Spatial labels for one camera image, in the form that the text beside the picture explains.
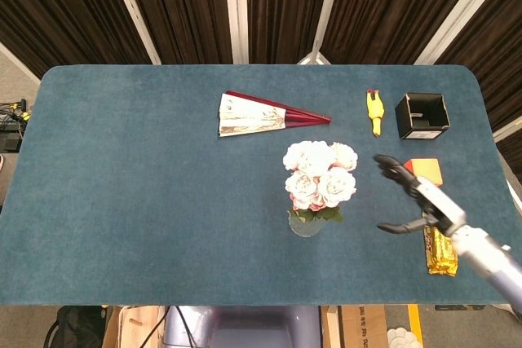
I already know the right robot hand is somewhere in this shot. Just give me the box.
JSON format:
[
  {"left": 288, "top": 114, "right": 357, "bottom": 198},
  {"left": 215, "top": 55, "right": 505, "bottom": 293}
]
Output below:
[{"left": 374, "top": 153, "right": 468, "bottom": 239}]

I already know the pink artificial flower bouquet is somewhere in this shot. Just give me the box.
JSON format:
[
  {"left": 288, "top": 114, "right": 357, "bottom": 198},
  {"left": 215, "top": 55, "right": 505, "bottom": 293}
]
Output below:
[{"left": 281, "top": 139, "right": 360, "bottom": 224}]

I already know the clear glass cup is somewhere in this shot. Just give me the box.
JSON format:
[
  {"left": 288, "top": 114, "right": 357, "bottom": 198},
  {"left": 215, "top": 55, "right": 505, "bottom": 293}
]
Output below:
[{"left": 287, "top": 209, "right": 328, "bottom": 239}]

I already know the red and yellow block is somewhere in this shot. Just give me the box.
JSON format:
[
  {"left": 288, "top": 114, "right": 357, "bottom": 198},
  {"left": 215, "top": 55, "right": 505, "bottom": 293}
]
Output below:
[{"left": 403, "top": 157, "right": 444, "bottom": 188}]

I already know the gold foil snack packet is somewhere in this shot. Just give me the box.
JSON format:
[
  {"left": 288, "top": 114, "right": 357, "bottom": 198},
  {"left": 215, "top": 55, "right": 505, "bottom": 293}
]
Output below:
[{"left": 422, "top": 225, "right": 460, "bottom": 278}]

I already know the black open cardboard box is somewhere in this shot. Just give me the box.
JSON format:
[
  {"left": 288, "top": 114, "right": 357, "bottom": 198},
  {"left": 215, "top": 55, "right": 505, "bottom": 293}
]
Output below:
[{"left": 394, "top": 93, "right": 451, "bottom": 141}]

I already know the yellow rubber chicken toy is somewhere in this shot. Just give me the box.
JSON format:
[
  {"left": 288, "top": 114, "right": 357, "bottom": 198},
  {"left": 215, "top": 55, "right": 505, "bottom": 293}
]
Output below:
[{"left": 365, "top": 88, "right": 386, "bottom": 138}]

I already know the brown cardboard box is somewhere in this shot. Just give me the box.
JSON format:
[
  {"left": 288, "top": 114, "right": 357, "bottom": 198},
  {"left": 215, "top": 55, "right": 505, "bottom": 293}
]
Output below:
[{"left": 320, "top": 305, "right": 389, "bottom": 348}]

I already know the dark brown curtain panel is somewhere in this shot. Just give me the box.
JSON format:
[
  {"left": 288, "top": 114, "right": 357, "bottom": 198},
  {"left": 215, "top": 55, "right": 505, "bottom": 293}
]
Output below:
[
  {"left": 246, "top": 0, "right": 336, "bottom": 65},
  {"left": 0, "top": 0, "right": 153, "bottom": 80},
  {"left": 435, "top": 0, "right": 522, "bottom": 184},
  {"left": 117, "top": 0, "right": 234, "bottom": 65},
  {"left": 321, "top": 0, "right": 490, "bottom": 65}
]

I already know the red and white folding fan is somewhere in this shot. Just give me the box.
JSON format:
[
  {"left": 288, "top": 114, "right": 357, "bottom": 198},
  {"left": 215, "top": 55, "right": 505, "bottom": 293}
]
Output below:
[{"left": 217, "top": 90, "right": 333, "bottom": 139}]

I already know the purple robot torso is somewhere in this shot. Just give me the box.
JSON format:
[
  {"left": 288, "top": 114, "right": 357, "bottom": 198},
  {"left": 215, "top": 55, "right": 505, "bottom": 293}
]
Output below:
[{"left": 161, "top": 305, "right": 322, "bottom": 348}]

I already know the blue tablecloth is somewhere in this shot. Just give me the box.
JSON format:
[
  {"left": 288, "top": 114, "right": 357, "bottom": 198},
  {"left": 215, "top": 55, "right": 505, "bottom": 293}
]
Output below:
[{"left": 0, "top": 64, "right": 522, "bottom": 307}]

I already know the light wooden crate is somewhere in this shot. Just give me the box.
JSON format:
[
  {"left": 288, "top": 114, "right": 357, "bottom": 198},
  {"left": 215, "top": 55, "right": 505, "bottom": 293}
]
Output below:
[{"left": 101, "top": 305, "right": 167, "bottom": 348}]

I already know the black bag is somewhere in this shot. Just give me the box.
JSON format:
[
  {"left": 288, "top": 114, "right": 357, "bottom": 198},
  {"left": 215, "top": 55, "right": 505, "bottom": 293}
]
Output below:
[{"left": 43, "top": 306, "right": 113, "bottom": 348}]

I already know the white partition post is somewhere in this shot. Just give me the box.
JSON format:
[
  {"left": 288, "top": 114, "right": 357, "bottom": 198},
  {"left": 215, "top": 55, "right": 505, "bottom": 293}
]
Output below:
[
  {"left": 413, "top": 0, "right": 511, "bottom": 66},
  {"left": 299, "top": 0, "right": 348, "bottom": 66},
  {"left": 223, "top": 0, "right": 250, "bottom": 65},
  {"left": 103, "top": 0, "right": 162, "bottom": 65}
]

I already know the black cables and power equipment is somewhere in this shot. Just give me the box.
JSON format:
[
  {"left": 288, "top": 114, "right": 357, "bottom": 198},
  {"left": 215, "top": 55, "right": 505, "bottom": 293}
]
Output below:
[{"left": 0, "top": 98, "right": 33, "bottom": 154}]

